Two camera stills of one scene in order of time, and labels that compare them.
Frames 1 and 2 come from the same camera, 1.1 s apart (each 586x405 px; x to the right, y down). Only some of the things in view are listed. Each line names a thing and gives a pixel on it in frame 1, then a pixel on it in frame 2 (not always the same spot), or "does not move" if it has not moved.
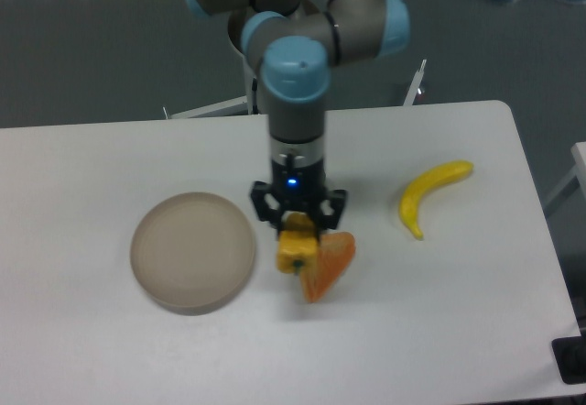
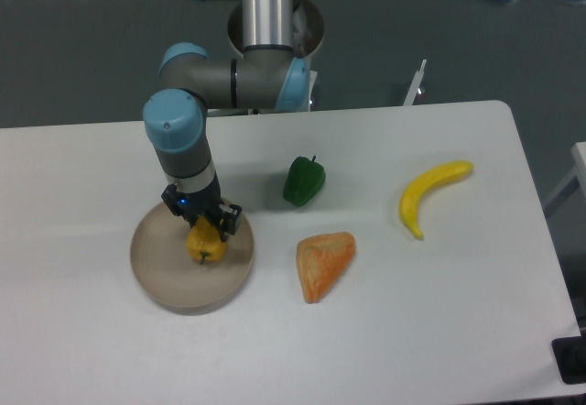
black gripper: (298, 189) to (207, 202)
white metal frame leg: (416, 82) does not move
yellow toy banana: (433, 180) does not move
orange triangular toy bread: (336, 250) does not move
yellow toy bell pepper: (298, 244) to (204, 242)
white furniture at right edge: (579, 153) does not move
